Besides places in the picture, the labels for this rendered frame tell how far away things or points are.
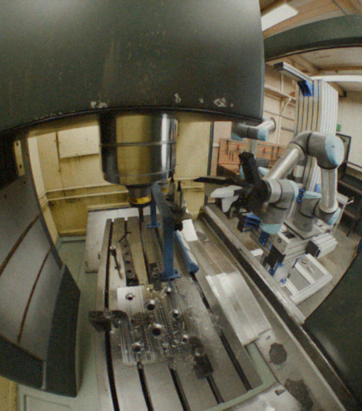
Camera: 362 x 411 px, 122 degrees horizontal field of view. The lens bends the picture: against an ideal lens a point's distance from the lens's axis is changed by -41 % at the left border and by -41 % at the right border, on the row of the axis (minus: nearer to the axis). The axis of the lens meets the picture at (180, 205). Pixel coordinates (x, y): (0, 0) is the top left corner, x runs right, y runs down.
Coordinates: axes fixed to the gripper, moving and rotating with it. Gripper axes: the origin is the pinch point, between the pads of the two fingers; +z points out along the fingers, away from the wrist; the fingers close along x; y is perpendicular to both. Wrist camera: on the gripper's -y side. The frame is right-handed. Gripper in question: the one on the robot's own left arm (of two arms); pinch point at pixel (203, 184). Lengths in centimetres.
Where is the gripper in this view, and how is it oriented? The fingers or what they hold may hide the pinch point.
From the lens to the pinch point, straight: 41.2
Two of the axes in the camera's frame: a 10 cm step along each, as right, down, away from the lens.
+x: -2.8, -4.3, 8.6
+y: -0.7, 9.0, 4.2
